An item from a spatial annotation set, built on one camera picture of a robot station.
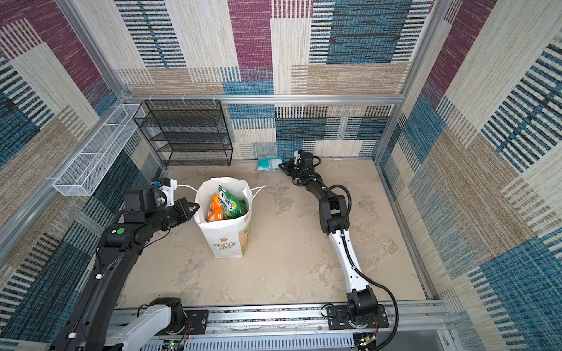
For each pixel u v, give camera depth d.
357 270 0.69
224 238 0.75
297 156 1.11
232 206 0.79
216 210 0.77
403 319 0.74
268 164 1.15
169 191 0.65
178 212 0.63
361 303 0.65
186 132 1.11
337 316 0.74
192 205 0.71
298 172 1.04
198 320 0.73
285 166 1.11
